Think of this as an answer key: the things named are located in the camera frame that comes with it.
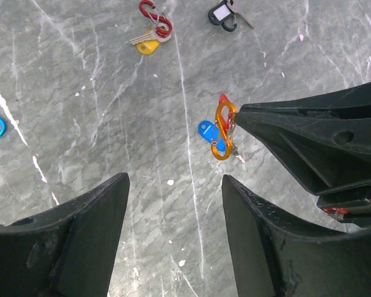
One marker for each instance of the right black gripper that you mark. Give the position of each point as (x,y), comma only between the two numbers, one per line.
(324,141)

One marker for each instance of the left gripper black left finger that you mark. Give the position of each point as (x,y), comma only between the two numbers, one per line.
(68,250)

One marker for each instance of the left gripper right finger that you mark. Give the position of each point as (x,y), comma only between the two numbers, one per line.
(275,253)

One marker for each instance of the orange S-carabiner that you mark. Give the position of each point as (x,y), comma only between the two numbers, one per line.
(224,132)

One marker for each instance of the red tag key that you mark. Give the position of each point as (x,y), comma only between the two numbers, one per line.
(225,116)

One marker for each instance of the black S-carabiner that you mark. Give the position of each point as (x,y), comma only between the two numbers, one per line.
(230,25)

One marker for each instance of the black tag key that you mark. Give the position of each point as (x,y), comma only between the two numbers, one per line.
(224,10)

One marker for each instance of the yellow tag key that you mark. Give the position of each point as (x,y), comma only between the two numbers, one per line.
(148,42)

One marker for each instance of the red S-carabiner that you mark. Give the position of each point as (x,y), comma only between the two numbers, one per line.
(160,22)

